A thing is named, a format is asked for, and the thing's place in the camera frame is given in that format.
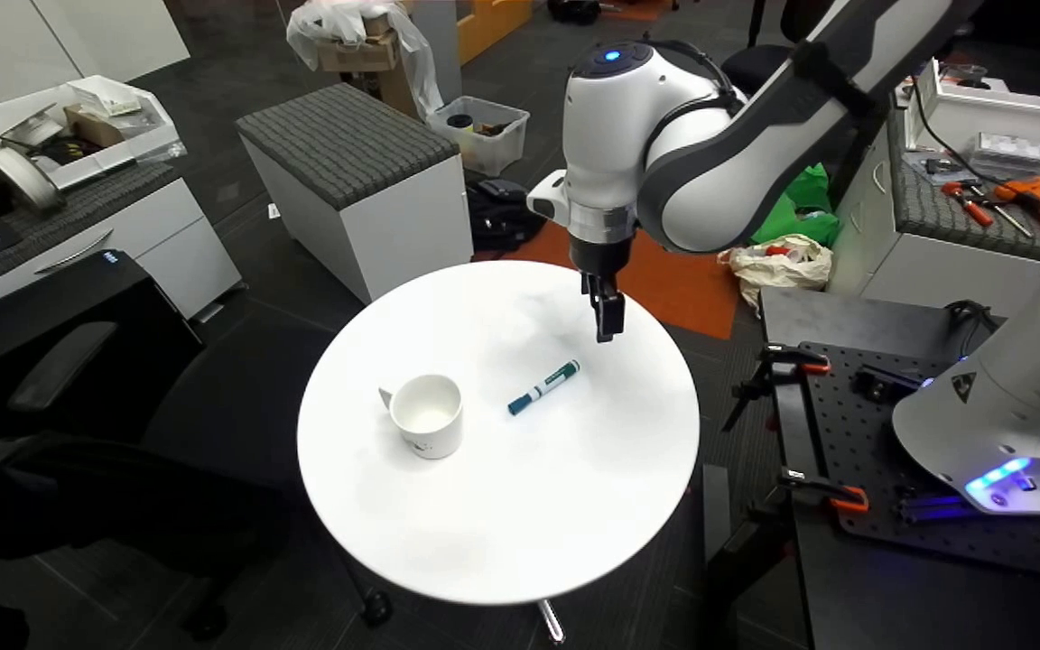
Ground orange black clamp near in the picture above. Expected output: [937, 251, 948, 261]
[781, 464, 872, 516]

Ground cream printed cloth bag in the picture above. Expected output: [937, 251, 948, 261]
[723, 235, 833, 306]

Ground orange floor mat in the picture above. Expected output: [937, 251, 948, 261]
[506, 193, 743, 343]

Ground orange black clamp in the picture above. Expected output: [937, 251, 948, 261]
[781, 464, 872, 516]
[723, 343, 833, 428]

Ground black backpack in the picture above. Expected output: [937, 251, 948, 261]
[465, 178, 546, 251]

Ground green bag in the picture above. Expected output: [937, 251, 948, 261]
[756, 161, 841, 244]

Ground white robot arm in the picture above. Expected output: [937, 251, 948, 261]
[529, 0, 1040, 516]

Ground white cabinet with grey cushion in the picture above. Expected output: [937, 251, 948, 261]
[239, 81, 474, 302]

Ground orange handled tool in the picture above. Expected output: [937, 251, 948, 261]
[943, 178, 1040, 228]

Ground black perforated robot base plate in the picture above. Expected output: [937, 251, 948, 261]
[790, 343, 1040, 575]

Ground round white table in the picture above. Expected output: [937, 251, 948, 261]
[298, 261, 700, 607]

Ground white plastic bag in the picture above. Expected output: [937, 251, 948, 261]
[287, 0, 443, 119]

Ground orange black clamp far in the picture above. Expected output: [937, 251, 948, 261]
[723, 343, 833, 428]

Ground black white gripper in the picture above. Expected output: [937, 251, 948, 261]
[575, 241, 634, 343]

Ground green white marker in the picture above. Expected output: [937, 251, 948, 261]
[506, 361, 583, 414]

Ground white box with clutter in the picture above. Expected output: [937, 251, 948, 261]
[0, 77, 180, 192]

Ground black office chair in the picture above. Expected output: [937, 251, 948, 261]
[0, 250, 300, 637]

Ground clear plastic bin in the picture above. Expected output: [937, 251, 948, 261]
[430, 95, 533, 178]

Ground white ceramic cup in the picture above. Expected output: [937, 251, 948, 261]
[381, 375, 463, 463]

